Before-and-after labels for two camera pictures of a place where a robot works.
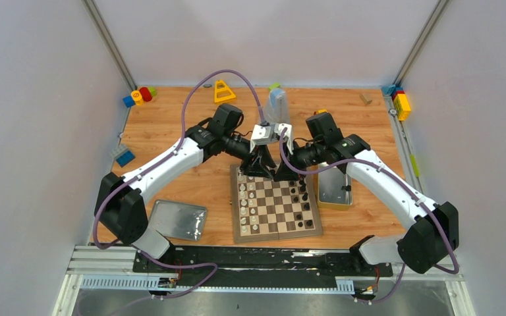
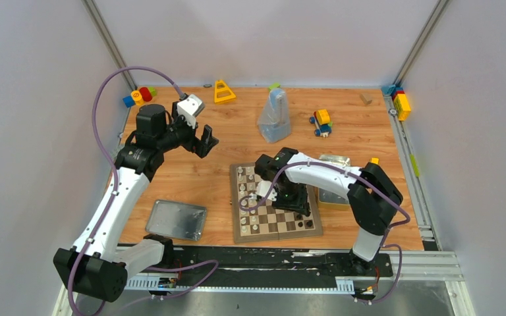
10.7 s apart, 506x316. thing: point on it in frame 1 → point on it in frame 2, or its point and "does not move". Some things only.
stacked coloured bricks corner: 400,100 does not move
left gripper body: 257,153 → 197,142
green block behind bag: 274,85 does not move
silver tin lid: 179,220 does not move
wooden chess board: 263,210 does not move
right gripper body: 292,162 → 290,196
